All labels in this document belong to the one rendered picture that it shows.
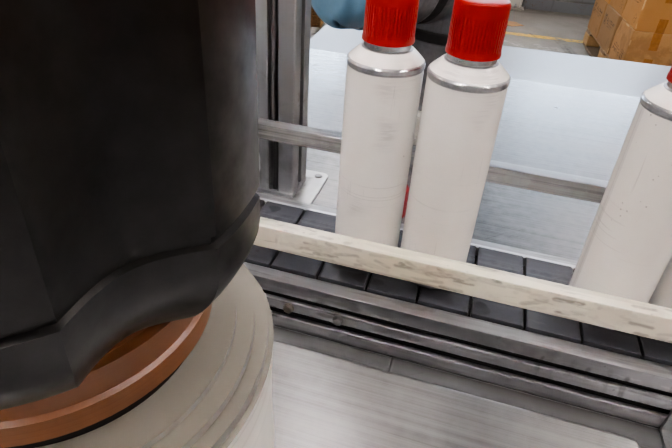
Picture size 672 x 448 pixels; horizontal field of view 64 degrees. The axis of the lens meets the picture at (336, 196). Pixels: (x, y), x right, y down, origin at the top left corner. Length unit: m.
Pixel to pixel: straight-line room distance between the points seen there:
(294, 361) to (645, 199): 0.24
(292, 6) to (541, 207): 0.35
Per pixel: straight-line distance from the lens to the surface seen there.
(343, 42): 1.14
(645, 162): 0.37
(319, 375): 0.35
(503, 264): 0.46
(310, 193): 0.59
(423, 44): 0.72
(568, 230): 0.62
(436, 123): 0.35
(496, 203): 0.63
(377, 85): 0.34
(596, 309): 0.40
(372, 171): 0.37
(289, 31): 0.51
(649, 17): 3.70
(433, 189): 0.36
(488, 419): 0.35
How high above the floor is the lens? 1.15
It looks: 32 degrees down
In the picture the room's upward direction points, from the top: 4 degrees clockwise
